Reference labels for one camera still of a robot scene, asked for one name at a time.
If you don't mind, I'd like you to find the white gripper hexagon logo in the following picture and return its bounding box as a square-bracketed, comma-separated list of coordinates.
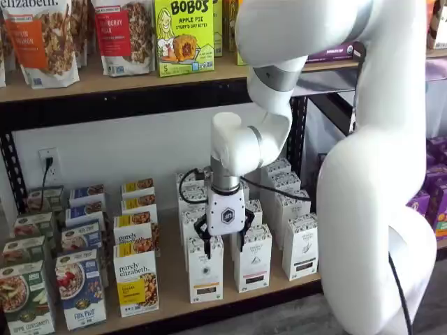
[193, 187, 256, 262]

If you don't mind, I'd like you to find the white box yellow strip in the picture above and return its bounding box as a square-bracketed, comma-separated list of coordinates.
[186, 234, 225, 305]
[177, 182, 211, 210]
[175, 170, 207, 190]
[180, 201, 211, 245]

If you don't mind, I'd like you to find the white box pink strip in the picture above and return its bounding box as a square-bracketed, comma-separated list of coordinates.
[231, 223, 274, 294]
[243, 198, 264, 228]

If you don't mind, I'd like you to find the white box dark strip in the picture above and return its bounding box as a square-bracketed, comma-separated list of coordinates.
[268, 170, 302, 197]
[281, 212, 320, 282]
[264, 156, 293, 177]
[273, 188, 312, 251]

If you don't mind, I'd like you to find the purely elizabeth yellow label box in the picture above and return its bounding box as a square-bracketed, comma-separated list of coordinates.
[111, 239, 161, 319]
[120, 177, 156, 198]
[120, 196, 159, 220]
[112, 211, 159, 251]

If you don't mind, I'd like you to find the blue Flax Plus cereal box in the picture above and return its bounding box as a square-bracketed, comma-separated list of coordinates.
[64, 203, 106, 228]
[60, 219, 106, 255]
[68, 184, 107, 209]
[54, 247, 108, 332]

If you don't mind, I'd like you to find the green oatmeal box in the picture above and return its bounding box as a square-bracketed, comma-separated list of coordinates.
[13, 211, 57, 242]
[26, 185, 66, 216]
[0, 259, 57, 335]
[1, 234, 49, 270]

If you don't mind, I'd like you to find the purple Annie's box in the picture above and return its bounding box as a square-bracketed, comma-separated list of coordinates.
[423, 163, 447, 192]
[427, 184, 447, 241]
[426, 135, 447, 168]
[406, 189, 432, 225]

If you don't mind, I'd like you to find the green Bobo's apple pie box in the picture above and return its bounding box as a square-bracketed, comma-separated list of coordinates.
[154, 0, 216, 78]
[212, 0, 225, 59]

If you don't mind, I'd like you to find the blue purple Z Bar box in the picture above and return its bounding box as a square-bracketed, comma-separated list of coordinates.
[306, 40, 367, 64]

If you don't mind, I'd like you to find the granola bag red label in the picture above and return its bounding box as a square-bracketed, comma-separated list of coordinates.
[91, 0, 157, 78]

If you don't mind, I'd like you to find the granola bag orange label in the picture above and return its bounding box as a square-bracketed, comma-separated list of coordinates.
[69, 0, 99, 70]
[0, 0, 80, 90]

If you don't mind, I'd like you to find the white wall power outlet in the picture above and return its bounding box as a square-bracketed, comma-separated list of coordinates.
[38, 147, 59, 181]

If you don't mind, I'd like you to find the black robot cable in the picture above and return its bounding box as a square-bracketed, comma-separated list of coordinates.
[179, 168, 416, 335]

